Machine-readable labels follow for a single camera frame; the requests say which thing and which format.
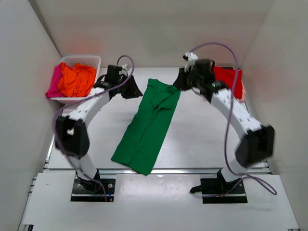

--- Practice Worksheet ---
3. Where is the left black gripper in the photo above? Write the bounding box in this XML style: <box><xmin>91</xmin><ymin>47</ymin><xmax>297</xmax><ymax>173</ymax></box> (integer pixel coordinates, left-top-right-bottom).
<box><xmin>118</xmin><ymin>75</ymin><xmax>144</xmax><ymax>99</ymax></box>

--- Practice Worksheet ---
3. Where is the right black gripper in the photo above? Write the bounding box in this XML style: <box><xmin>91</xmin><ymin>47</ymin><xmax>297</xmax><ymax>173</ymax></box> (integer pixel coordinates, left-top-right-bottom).
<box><xmin>172</xmin><ymin>68</ymin><xmax>201</xmax><ymax>93</ymax></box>

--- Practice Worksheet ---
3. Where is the green t shirt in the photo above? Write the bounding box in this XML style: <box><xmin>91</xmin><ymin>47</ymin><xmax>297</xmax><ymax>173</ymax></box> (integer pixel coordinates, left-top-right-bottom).
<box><xmin>111</xmin><ymin>79</ymin><xmax>180</xmax><ymax>176</ymax></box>

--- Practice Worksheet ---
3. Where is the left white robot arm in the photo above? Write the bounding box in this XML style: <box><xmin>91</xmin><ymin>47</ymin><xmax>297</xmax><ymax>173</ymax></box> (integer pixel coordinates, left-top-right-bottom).
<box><xmin>55</xmin><ymin>64</ymin><xmax>142</xmax><ymax>192</ymax></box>

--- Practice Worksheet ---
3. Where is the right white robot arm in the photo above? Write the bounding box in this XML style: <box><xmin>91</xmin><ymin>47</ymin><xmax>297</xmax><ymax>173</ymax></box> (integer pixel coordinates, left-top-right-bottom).
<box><xmin>173</xmin><ymin>54</ymin><xmax>275</xmax><ymax>193</ymax></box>

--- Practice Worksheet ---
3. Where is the red folded t shirt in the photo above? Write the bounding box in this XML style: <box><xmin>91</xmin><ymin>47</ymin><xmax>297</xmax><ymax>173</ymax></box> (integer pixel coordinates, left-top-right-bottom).
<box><xmin>213</xmin><ymin>66</ymin><xmax>243</xmax><ymax>99</ymax></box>

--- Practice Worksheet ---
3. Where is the white plastic basket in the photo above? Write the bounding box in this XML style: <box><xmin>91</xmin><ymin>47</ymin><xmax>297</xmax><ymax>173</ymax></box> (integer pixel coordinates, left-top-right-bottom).
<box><xmin>50</xmin><ymin>55</ymin><xmax>101</xmax><ymax>104</ymax></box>

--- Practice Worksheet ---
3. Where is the orange t shirt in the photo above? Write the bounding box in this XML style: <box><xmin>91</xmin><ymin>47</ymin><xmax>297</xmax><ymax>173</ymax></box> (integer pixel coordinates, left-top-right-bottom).
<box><xmin>57</xmin><ymin>62</ymin><xmax>97</xmax><ymax>98</ymax></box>

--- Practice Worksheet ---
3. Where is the pink folded t shirt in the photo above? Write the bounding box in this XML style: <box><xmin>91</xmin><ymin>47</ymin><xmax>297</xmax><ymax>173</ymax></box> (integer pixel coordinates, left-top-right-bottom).
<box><xmin>237</xmin><ymin>83</ymin><xmax>246</xmax><ymax>103</ymax></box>

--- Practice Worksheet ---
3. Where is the magenta t shirt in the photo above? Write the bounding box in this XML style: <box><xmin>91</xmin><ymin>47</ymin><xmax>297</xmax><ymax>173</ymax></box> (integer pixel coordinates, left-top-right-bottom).
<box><xmin>45</xmin><ymin>64</ymin><xmax>64</xmax><ymax>99</ymax></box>

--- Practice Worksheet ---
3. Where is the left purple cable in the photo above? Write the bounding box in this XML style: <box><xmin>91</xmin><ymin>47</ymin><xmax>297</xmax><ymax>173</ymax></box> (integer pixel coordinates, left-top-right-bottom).
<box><xmin>53</xmin><ymin>55</ymin><xmax>135</xmax><ymax>202</ymax></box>

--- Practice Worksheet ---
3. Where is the purple cable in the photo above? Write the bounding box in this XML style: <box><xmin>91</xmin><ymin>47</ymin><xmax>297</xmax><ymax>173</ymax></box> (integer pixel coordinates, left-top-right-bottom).
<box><xmin>53</xmin><ymin>55</ymin><xmax>135</xmax><ymax>202</ymax></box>
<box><xmin>189</xmin><ymin>42</ymin><xmax>278</xmax><ymax>199</ymax></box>

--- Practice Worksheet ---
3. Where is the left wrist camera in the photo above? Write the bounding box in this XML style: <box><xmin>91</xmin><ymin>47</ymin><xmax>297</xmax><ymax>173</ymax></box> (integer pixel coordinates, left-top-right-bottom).
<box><xmin>120</xmin><ymin>64</ymin><xmax>131</xmax><ymax>76</ymax></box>

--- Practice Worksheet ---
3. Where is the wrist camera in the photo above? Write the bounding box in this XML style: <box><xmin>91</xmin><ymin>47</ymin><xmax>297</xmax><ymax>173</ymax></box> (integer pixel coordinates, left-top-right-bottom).
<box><xmin>120</xmin><ymin>64</ymin><xmax>131</xmax><ymax>76</ymax></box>
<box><xmin>183</xmin><ymin>52</ymin><xmax>199</xmax><ymax>72</ymax></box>

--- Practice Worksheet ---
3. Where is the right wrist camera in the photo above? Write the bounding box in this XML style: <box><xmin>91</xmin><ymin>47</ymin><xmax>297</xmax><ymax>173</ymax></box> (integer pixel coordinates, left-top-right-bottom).
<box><xmin>183</xmin><ymin>52</ymin><xmax>199</xmax><ymax>72</ymax></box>

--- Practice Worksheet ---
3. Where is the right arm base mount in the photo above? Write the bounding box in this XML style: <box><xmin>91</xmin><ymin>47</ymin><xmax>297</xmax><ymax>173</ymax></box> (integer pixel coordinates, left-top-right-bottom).
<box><xmin>190</xmin><ymin>170</ymin><xmax>248</xmax><ymax>204</ymax></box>

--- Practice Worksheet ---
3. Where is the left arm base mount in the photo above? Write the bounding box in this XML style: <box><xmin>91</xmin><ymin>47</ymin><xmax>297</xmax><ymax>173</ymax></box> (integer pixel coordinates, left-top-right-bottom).
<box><xmin>70</xmin><ymin>175</ymin><xmax>116</xmax><ymax>203</ymax></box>

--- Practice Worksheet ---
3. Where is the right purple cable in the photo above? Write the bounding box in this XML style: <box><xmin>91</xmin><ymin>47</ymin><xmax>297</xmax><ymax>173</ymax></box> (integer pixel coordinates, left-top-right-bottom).
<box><xmin>189</xmin><ymin>42</ymin><xmax>278</xmax><ymax>199</ymax></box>

